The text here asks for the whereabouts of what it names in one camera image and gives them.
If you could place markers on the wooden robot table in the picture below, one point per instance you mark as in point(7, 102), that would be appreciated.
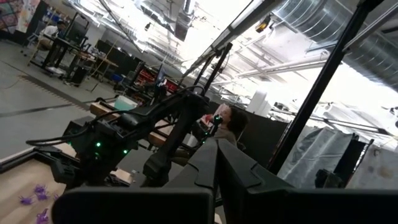
point(157, 139)

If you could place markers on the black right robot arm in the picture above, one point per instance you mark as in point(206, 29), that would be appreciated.
point(178, 133)

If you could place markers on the silver ventilation duct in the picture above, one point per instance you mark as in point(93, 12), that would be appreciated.
point(373, 53)

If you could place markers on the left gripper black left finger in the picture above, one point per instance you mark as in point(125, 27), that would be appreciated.
point(140, 208)

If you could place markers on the person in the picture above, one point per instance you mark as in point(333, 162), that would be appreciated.
point(236, 121)
point(51, 31)

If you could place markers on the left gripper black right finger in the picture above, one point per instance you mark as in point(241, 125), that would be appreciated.
point(311, 208)

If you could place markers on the red parts shelf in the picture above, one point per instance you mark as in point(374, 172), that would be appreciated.
point(145, 76)

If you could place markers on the colourful patchwork quilt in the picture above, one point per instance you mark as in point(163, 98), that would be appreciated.
point(12, 15)

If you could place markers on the purple plastic spider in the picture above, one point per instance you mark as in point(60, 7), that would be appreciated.
point(42, 196)
point(42, 216)
point(56, 196)
point(39, 188)
point(26, 200)

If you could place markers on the pale teal storage box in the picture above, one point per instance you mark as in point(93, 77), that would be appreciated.
point(124, 103)

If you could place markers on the grey plastic sheet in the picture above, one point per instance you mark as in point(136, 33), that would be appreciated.
point(311, 155)

